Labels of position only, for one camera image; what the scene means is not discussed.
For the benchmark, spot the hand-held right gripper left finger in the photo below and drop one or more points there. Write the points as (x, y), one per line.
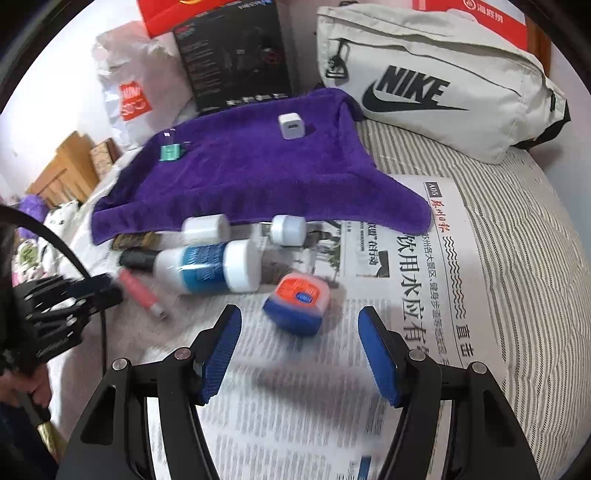
(221, 350)

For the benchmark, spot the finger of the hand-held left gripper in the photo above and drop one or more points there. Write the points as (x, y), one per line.
(104, 302)
(87, 286)

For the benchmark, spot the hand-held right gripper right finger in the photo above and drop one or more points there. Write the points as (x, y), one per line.
(376, 355)

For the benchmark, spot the red pen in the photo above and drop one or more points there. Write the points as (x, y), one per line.
(138, 291)

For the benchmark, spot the black pen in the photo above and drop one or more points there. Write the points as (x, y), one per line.
(136, 259)

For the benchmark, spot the brass padlock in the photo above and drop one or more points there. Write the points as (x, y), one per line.
(134, 240)

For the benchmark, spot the white bottle with blue label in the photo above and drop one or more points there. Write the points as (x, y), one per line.
(203, 267)

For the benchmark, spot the plain white jar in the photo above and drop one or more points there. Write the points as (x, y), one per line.
(205, 229)

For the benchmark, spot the small white capped jar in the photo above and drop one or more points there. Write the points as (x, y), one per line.
(287, 229)

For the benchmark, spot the person's left hand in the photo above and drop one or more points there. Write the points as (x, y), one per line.
(39, 391)

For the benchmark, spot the newspaper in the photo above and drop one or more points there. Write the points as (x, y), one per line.
(415, 323)

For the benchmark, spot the purple fabric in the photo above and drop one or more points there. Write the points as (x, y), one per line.
(33, 207)

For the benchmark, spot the wooden furniture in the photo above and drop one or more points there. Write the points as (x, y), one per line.
(60, 170)

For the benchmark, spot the small patterned box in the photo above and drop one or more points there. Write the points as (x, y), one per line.
(104, 157)

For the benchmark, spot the green binder clip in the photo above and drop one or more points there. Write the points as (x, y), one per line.
(168, 152)

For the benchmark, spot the striped bed sheet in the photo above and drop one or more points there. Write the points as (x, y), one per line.
(531, 277)

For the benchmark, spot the purple towel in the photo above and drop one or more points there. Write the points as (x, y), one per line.
(258, 175)

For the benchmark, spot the white plastic shopping bag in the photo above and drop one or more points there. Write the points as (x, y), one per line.
(134, 83)

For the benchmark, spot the white charger plug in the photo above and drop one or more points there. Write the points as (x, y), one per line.
(290, 125)

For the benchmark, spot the black product box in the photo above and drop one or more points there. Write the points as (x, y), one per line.
(231, 60)

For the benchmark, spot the beige waist bag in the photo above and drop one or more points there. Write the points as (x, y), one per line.
(429, 92)

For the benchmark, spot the red cardboard box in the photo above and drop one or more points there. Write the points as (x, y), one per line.
(161, 18)

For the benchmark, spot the red paper bag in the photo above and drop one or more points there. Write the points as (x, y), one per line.
(480, 21)

